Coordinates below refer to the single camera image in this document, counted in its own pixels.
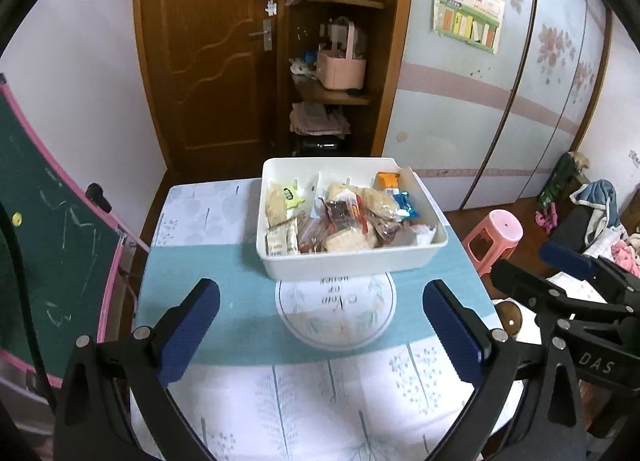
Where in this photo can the white plastic storage box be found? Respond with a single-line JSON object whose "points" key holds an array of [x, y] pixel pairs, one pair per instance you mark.
{"points": [[350, 266]]}

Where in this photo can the white flower door hook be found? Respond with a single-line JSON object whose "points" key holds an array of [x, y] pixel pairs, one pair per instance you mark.
{"points": [[270, 6]]}

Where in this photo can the pile of assorted snack packets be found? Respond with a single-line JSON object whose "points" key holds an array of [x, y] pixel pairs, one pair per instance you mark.
{"points": [[345, 226]]}

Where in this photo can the pink plastic stool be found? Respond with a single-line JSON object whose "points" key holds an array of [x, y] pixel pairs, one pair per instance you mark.
{"points": [[495, 236]]}

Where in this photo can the orange snack bag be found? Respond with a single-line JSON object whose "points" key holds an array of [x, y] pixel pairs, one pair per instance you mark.
{"points": [[387, 181]]}

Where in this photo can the green box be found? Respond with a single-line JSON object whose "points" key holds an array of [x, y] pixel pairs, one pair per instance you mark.
{"points": [[557, 183]]}

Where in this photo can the pink toy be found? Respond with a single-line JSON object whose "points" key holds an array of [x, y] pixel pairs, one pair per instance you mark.
{"points": [[546, 219]]}

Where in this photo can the wooden corner shelf unit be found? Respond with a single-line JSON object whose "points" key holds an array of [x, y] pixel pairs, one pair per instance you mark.
{"points": [[395, 66]]}

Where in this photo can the leaf print tablecloth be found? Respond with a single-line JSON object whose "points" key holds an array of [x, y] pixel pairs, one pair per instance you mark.
{"points": [[250, 391]]}

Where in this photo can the small shelf clutter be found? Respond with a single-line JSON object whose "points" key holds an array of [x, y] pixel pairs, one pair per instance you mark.
{"points": [[303, 65]]}

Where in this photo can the floral sliding door wardrobe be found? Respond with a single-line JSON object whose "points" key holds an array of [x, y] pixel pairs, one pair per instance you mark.
{"points": [[475, 116]]}

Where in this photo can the folded pink cloths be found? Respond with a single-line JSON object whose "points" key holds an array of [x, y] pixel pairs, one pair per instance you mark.
{"points": [[320, 118]]}

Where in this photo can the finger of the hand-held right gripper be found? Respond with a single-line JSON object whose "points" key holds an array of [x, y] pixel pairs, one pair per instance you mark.
{"points": [[567, 260], [540, 293]]}

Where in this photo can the yellow round magnet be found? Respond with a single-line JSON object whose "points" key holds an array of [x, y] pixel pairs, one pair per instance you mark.
{"points": [[17, 218]]}

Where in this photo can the wall poster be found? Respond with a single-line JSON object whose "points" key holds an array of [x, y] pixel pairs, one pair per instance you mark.
{"points": [[467, 11]]}

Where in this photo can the brown wooden door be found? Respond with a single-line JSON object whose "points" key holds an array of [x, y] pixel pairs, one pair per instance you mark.
{"points": [[200, 66]]}

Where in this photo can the green chalkboard with pink frame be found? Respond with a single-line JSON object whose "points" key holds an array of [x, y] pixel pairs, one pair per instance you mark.
{"points": [[45, 241]]}

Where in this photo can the dark container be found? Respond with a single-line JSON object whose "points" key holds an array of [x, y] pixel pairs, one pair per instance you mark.
{"points": [[322, 143]]}

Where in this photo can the clear packet of yellow snack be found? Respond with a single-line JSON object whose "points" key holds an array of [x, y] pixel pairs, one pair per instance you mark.
{"points": [[377, 203]]}

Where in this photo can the pink garment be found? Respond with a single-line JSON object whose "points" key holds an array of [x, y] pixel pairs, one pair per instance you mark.
{"points": [[627, 256]]}

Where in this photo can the pale cracker packet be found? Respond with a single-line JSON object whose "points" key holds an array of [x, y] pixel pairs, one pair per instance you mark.
{"points": [[276, 206]]}

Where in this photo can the black chalkboard knob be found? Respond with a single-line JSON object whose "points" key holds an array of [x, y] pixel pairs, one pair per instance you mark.
{"points": [[99, 197]]}

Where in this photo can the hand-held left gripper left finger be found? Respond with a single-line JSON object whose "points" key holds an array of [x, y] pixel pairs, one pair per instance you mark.
{"points": [[187, 331]]}

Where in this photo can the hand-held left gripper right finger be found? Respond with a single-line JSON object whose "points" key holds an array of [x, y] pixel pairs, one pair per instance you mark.
{"points": [[452, 331]]}

